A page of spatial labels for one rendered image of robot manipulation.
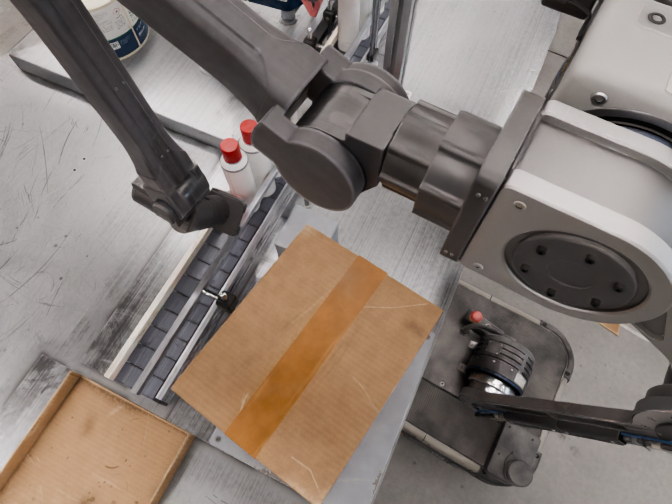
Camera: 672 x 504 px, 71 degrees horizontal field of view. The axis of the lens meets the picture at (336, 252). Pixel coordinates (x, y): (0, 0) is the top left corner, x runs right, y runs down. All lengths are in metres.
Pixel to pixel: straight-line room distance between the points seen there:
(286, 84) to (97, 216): 0.85
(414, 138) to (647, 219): 0.15
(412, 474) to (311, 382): 1.16
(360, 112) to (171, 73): 0.97
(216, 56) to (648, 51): 0.30
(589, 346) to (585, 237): 1.72
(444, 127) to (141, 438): 0.80
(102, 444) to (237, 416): 0.41
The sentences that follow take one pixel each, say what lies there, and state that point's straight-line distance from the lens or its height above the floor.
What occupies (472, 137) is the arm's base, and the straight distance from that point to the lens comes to 0.34.
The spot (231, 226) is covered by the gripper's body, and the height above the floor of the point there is 1.00.
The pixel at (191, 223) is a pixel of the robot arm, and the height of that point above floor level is 1.08.
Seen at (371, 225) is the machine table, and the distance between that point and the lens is 1.05.
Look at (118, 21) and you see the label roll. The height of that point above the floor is 0.97.
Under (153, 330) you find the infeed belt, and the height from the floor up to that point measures 0.88.
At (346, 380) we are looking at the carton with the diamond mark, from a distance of 0.64.
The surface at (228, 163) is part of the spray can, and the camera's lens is 0.88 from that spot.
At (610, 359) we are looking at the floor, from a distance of 2.06.
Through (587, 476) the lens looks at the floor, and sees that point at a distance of 1.94.
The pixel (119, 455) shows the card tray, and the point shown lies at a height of 0.83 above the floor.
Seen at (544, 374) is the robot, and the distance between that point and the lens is 1.67.
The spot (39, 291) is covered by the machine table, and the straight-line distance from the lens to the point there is 1.16.
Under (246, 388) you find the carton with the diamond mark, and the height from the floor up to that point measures 1.12.
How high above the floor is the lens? 1.75
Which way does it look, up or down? 65 degrees down
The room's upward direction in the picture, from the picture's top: straight up
